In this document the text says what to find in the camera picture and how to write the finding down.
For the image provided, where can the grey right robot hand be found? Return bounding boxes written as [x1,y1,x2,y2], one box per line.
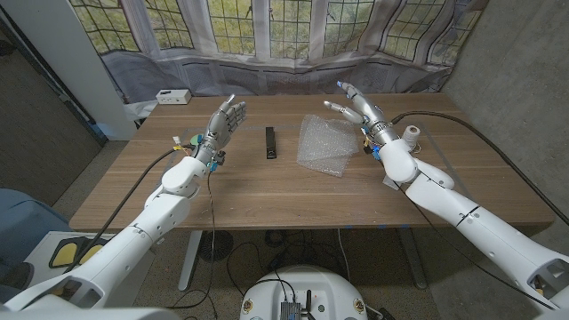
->
[323,80,401,148]

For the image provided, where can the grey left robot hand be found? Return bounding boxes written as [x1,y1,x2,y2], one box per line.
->
[191,93,248,168]

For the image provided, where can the clear bubble wrap sheet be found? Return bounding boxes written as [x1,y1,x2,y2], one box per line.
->
[296,114,360,178]

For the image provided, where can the white thread spool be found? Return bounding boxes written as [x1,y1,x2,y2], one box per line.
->
[401,124,421,155]

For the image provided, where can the black stapler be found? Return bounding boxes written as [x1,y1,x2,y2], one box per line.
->
[265,126,277,160]

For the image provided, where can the white power outlet box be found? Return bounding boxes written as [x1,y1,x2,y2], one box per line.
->
[155,88,193,106]

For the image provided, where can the long grey tape strip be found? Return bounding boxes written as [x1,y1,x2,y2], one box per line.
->
[184,123,428,132]

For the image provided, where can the short grey tape strip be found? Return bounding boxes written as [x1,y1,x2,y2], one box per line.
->
[420,124,475,214]

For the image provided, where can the printed window backdrop cloth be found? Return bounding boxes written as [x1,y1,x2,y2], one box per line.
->
[68,0,490,106]

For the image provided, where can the round black floor fan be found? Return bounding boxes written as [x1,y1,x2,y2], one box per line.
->
[198,229,235,263]

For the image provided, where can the white table leg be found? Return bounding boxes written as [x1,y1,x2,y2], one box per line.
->
[178,229,204,292]

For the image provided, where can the grey table leg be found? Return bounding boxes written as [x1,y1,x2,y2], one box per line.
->
[397,227,429,290]

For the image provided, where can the yellow foot pedal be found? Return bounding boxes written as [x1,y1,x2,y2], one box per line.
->
[49,239,81,269]
[77,242,106,267]

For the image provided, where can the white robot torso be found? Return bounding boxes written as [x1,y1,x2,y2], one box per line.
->
[238,265,370,320]

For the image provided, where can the grey finned electronics module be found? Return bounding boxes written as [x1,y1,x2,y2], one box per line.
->
[279,300,304,320]

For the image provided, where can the blue chair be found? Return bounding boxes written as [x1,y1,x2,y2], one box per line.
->
[0,188,72,303]

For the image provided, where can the white pedal board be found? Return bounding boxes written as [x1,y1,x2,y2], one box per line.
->
[24,230,155,308]

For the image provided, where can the thin black left wrist cable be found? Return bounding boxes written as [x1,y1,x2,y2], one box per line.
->
[166,171,219,320]

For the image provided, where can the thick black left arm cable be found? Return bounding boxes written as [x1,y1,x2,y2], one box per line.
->
[64,148,188,275]

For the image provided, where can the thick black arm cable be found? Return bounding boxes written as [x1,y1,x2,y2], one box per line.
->
[389,110,569,226]
[64,148,188,275]

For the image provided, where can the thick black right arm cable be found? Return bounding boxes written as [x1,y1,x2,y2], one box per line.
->
[389,110,569,226]

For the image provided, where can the black floor cables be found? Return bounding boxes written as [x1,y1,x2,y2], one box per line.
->
[226,228,352,299]

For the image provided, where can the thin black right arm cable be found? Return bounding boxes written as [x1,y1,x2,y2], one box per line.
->
[393,181,557,311]

